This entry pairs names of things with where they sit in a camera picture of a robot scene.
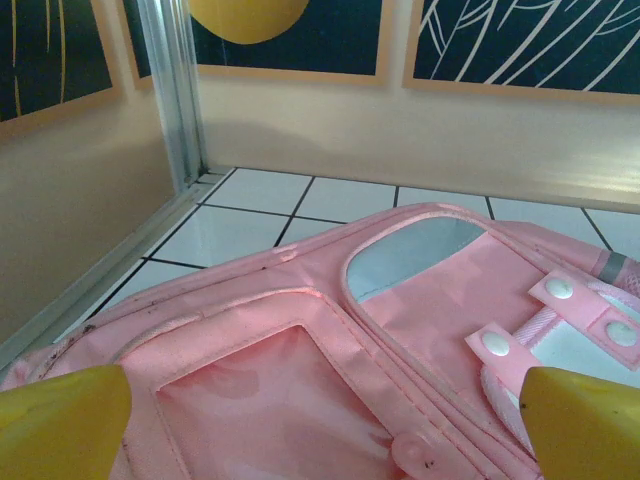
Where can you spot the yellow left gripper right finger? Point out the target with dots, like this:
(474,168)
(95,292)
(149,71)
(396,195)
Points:
(585,435)

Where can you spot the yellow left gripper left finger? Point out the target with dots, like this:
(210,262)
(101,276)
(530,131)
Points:
(55,430)

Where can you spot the pink student backpack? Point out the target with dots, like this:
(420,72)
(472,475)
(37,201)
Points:
(310,350)

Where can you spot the aluminium floor rail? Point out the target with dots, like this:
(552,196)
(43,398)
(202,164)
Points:
(100,272)

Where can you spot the aluminium corner post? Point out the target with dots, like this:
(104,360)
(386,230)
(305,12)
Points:
(172,100)

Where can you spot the wall panel with yellow oval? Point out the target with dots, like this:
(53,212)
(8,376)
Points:
(325,40)

